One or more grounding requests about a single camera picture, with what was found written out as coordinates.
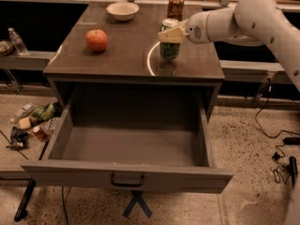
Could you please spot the green soda can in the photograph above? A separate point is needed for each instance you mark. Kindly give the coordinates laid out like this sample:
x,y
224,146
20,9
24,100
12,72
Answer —
x,y
169,51

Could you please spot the small bowl on ledge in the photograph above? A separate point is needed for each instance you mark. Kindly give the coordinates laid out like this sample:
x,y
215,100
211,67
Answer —
x,y
6,48

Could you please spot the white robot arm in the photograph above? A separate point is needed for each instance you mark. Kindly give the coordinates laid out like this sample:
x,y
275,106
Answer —
x,y
248,23

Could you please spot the red apple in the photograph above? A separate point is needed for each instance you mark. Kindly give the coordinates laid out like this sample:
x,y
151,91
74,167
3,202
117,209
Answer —
x,y
96,40

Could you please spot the black stand leg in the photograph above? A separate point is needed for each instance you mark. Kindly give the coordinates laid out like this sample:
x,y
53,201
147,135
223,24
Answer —
x,y
21,211

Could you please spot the brown soda can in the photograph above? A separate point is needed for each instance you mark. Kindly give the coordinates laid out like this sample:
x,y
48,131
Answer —
x,y
175,9

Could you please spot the green snack bag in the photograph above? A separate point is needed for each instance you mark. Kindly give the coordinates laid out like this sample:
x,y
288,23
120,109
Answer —
x,y
43,112

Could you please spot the black power adapter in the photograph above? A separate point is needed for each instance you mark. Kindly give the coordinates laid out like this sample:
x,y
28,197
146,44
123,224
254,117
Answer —
x,y
292,140

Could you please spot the small red can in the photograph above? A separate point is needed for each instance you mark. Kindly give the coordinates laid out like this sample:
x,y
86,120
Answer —
x,y
39,133

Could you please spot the yellow sponge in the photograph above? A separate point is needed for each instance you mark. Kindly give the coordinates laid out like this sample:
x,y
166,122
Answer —
x,y
24,123

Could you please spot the grey drawer cabinet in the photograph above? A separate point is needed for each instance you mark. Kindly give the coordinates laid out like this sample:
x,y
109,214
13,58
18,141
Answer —
x,y
132,55

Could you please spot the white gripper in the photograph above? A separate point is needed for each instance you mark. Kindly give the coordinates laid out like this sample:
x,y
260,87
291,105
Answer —
x,y
196,29

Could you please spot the clear bottle on floor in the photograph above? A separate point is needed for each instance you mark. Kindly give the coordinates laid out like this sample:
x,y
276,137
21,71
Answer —
x,y
22,112

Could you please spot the clear plastic water bottle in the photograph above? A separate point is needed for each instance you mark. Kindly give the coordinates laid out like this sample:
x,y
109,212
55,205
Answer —
x,y
17,42

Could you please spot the white ceramic bowl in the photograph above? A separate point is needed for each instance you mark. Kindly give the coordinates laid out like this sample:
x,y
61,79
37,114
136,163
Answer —
x,y
123,11

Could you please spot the dark blue snack bag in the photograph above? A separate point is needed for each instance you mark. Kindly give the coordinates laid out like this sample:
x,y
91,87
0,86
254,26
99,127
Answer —
x,y
18,138

